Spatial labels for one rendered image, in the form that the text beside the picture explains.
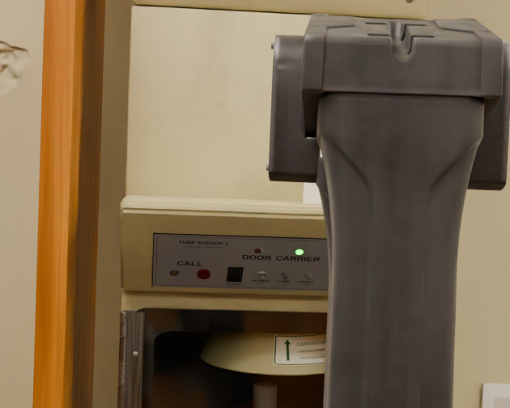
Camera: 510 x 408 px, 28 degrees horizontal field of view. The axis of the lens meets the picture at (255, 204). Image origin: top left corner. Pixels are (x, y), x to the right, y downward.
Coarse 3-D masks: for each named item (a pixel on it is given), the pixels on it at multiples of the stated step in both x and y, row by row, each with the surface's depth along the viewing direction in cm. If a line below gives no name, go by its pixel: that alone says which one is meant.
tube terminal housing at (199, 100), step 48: (144, 48) 108; (192, 48) 108; (240, 48) 108; (144, 96) 108; (192, 96) 108; (240, 96) 109; (144, 144) 108; (192, 144) 109; (240, 144) 109; (144, 192) 108; (192, 192) 109; (240, 192) 109; (288, 192) 110
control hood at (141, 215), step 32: (128, 224) 98; (160, 224) 99; (192, 224) 99; (224, 224) 99; (256, 224) 99; (288, 224) 99; (320, 224) 99; (128, 256) 102; (128, 288) 106; (160, 288) 106; (192, 288) 106; (224, 288) 107
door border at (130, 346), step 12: (132, 312) 108; (144, 312) 108; (132, 324) 108; (120, 336) 108; (132, 336) 108; (120, 348) 108; (132, 348) 108; (120, 360) 108; (132, 360) 108; (132, 372) 108; (132, 384) 108; (120, 396) 108; (132, 396) 108
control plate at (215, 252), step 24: (168, 240) 100; (192, 240) 100; (216, 240) 101; (240, 240) 101; (264, 240) 101; (288, 240) 101; (312, 240) 101; (168, 264) 103; (192, 264) 103; (216, 264) 103; (240, 264) 103; (264, 264) 104; (288, 264) 104; (312, 264) 104; (240, 288) 106; (264, 288) 107; (288, 288) 107; (312, 288) 107
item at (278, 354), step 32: (160, 320) 108; (192, 320) 108; (224, 320) 109; (256, 320) 109; (288, 320) 109; (320, 320) 110; (160, 352) 108; (192, 352) 109; (224, 352) 109; (256, 352) 109; (288, 352) 110; (320, 352) 110; (160, 384) 109; (192, 384) 109; (224, 384) 109; (256, 384) 109; (288, 384) 110; (320, 384) 110
